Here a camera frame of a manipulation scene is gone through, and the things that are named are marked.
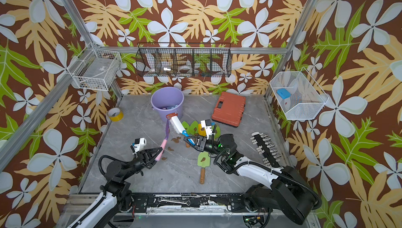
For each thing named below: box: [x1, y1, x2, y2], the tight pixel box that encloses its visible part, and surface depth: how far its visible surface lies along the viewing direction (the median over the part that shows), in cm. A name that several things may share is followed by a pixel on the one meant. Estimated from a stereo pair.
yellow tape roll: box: [107, 107, 125, 122], surface depth 110 cm
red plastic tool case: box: [211, 91, 247, 128], surface depth 107 cm
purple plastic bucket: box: [150, 86, 185, 121], surface depth 99 cm
